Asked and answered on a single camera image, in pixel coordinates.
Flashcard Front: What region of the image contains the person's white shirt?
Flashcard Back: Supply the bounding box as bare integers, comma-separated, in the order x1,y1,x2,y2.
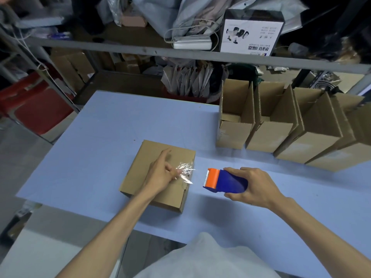
140,232,282,278

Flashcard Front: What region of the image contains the grey metal shelving rack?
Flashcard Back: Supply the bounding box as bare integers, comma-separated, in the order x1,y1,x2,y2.
0,0,371,145

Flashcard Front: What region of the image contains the white power strip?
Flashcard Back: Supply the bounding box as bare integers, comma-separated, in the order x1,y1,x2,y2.
173,36,213,51

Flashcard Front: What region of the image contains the silver reflective roll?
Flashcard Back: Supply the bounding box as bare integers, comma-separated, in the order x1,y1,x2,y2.
310,71,341,89

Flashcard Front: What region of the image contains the person's right hand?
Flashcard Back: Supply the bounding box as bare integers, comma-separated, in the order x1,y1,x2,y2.
223,167,288,211

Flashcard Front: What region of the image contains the person's left forearm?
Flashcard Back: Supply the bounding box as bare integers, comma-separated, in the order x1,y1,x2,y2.
55,185,154,278

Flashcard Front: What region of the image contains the white perforated rack post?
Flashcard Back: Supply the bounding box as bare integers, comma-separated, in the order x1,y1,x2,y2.
349,75,371,96

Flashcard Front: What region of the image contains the person's left hand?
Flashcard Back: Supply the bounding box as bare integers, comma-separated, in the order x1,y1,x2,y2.
142,149,183,197

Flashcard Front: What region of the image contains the bundle of grey paper bags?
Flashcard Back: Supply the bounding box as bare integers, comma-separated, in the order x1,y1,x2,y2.
161,62,215,98

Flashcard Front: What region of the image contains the plain brown cardboard box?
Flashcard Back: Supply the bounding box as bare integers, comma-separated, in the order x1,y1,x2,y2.
306,94,371,173

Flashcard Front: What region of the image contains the red plastic stool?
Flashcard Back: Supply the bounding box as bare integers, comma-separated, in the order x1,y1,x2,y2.
0,71,75,136

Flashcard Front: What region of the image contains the white black printed box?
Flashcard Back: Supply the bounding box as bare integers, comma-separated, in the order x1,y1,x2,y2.
219,9,286,57

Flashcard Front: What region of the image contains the person's right forearm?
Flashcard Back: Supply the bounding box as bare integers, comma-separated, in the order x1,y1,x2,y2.
269,197,371,278

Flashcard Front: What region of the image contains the orange blue tape dispenser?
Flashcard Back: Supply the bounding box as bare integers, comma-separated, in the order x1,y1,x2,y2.
203,168,249,194

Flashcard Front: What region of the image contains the white glossy cabinet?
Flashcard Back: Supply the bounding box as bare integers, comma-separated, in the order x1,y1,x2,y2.
0,205,128,278

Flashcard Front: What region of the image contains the dark green bag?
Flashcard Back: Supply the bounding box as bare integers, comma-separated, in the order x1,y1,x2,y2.
227,63,264,84

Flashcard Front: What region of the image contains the large brown storage cardboard box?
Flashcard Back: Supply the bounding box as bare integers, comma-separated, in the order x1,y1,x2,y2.
51,50,95,93

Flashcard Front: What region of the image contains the pile of grey plastic mailers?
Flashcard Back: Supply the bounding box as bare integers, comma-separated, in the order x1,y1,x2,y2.
130,0,309,35

